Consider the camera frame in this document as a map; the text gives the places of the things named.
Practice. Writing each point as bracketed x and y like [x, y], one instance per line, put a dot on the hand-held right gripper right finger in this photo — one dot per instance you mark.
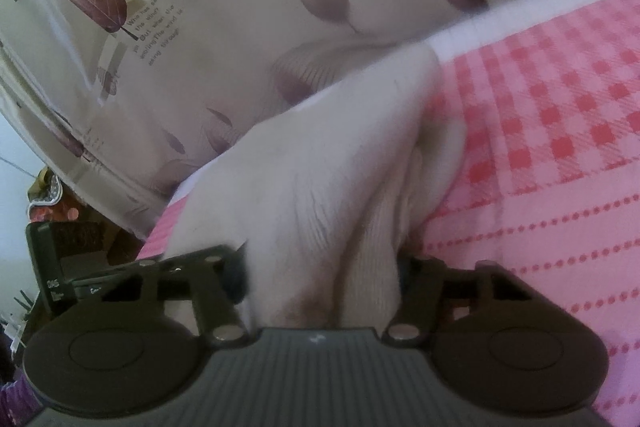
[406, 279]

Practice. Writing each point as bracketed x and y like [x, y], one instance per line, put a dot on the beige knitted garment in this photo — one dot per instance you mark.
[325, 167]

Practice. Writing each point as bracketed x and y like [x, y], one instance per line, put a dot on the patterned colourful cloth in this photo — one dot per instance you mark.
[47, 192]

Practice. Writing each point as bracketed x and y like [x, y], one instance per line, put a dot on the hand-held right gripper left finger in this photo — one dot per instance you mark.
[236, 279]

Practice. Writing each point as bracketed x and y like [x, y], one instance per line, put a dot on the white bed sheet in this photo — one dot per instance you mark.
[525, 14]

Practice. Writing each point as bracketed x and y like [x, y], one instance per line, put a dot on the beige leaf print curtain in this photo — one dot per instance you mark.
[225, 32]

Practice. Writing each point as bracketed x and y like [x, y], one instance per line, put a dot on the pink checked bed sheet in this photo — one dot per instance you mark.
[550, 157]

